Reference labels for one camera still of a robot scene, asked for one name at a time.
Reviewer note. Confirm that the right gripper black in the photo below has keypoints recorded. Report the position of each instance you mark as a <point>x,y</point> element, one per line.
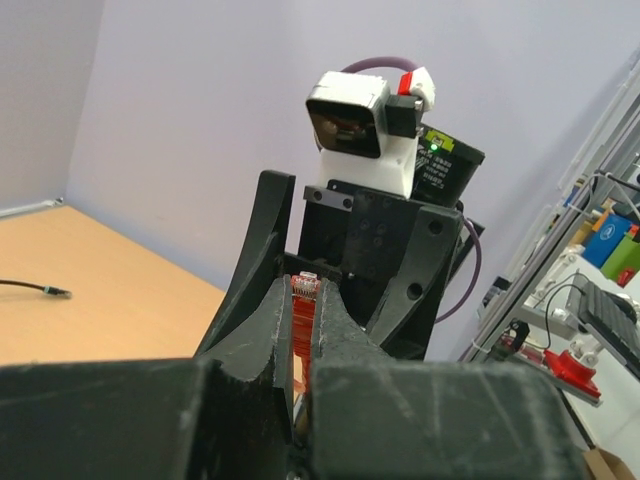
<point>390,257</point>

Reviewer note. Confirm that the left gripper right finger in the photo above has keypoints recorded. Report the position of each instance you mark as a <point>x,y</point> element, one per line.
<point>377,417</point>

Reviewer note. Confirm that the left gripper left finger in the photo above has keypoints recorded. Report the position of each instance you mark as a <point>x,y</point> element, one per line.
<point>223,414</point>

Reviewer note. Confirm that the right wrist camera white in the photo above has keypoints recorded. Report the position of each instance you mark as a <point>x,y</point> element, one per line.
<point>368,135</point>

